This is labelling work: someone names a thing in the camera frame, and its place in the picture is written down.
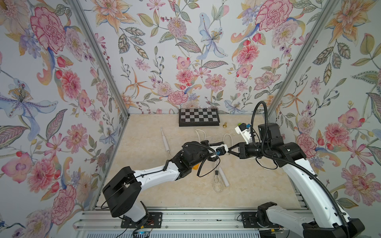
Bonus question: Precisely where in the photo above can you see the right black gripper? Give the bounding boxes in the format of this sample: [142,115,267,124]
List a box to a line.
[228,142,271,160]

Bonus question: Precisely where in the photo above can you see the white electric toothbrush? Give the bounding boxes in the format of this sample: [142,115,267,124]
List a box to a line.
[161,128,170,154]
[218,168,230,187]

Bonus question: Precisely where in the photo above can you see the white cable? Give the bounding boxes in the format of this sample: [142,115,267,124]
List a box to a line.
[212,166,227,193]

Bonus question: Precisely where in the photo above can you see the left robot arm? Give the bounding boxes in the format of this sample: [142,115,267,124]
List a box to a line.
[102,141,228,223]

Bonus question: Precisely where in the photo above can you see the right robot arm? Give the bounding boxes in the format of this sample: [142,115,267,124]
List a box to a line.
[229,123,365,238]

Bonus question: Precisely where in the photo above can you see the black white chessboard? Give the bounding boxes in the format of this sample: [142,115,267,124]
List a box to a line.
[179,108,220,127]

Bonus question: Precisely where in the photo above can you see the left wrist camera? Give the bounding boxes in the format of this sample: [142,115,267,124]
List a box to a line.
[214,144,229,156]

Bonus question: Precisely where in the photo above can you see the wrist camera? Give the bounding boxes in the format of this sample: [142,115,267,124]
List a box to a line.
[214,144,229,156]
[235,123,253,144]

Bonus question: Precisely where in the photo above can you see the white power strip cord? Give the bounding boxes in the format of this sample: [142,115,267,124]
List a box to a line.
[194,128,234,148]

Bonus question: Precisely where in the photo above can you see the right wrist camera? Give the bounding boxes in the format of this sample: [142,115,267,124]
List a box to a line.
[235,123,253,144]

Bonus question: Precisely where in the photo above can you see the aluminium mounting rail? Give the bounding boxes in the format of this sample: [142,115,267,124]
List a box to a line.
[72,206,328,231]

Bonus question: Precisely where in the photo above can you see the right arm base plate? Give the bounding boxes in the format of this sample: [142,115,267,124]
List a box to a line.
[237,212,279,229]

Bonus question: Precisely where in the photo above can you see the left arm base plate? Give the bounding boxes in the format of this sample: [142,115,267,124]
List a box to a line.
[121,212,163,229]

